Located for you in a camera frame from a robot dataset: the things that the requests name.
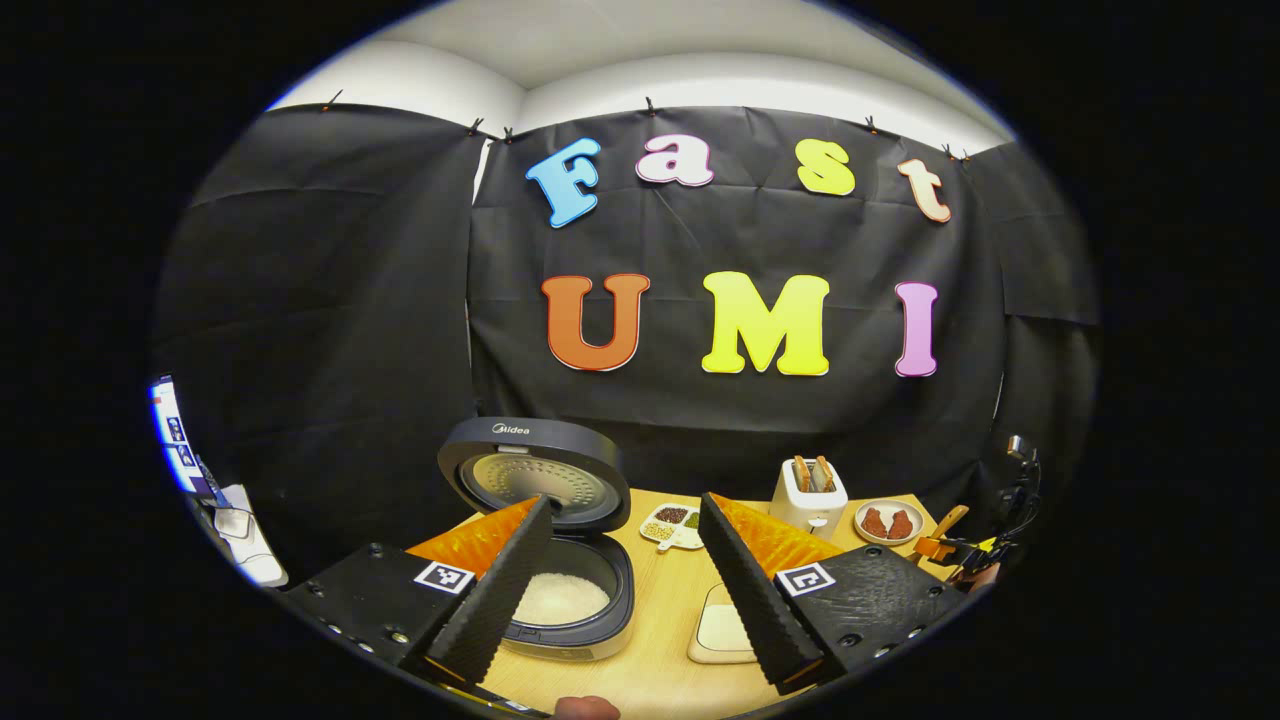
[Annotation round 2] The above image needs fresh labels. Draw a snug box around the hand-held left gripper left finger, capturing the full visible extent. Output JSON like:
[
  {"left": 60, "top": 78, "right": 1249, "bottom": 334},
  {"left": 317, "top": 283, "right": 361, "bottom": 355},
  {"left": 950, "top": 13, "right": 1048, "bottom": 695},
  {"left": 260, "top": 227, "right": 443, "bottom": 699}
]
[{"left": 285, "top": 493, "right": 554, "bottom": 686}]

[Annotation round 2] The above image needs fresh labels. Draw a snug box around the bright monitor screen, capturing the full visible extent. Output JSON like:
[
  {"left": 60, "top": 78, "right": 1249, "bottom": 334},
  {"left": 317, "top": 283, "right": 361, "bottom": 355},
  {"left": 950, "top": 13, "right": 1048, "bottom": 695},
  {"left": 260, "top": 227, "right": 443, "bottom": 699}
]
[{"left": 150, "top": 375, "right": 217, "bottom": 497}]

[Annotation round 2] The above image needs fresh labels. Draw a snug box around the clear plastic rice container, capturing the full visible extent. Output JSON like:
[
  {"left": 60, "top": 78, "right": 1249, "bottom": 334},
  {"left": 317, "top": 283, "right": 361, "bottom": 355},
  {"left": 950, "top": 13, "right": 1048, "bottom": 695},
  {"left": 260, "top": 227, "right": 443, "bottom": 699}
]
[{"left": 687, "top": 583, "right": 761, "bottom": 665}]

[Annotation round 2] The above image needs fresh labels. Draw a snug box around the white divided seasoning dish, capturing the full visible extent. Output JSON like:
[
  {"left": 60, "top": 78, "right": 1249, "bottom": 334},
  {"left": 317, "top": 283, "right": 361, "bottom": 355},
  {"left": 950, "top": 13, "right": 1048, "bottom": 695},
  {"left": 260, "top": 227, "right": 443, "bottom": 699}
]
[{"left": 639, "top": 503, "right": 707, "bottom": 553}]

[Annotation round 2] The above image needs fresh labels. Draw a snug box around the white round plate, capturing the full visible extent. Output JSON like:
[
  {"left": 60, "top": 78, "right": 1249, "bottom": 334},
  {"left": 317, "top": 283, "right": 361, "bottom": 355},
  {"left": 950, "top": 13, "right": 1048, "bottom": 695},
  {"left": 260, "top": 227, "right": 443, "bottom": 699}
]
[{"left": 854, "top": 499, "right": 926, "bottom": 547}]

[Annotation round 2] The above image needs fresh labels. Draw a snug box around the white toaster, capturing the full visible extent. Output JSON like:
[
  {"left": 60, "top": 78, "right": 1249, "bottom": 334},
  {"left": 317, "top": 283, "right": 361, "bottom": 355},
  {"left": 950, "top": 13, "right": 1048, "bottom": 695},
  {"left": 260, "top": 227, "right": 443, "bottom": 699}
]
[{"left": 769, "top": 455, "right": 849, "bottom": 541}]

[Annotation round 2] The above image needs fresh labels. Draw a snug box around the round heap of white rice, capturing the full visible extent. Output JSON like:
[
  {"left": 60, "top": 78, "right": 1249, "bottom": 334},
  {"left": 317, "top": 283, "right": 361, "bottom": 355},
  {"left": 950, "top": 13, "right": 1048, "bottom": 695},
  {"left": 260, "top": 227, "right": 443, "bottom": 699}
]
[{"left": 513, "top": 572, "right": 612, "bottom": 628}]

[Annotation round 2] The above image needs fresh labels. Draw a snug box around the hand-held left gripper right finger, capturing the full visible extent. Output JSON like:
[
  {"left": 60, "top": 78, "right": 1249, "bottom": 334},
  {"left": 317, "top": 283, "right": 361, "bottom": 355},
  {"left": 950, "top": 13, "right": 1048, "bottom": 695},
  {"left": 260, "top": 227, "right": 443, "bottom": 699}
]
[{"left": 698, "top": 492, "right": 969, "bottom": 696}]

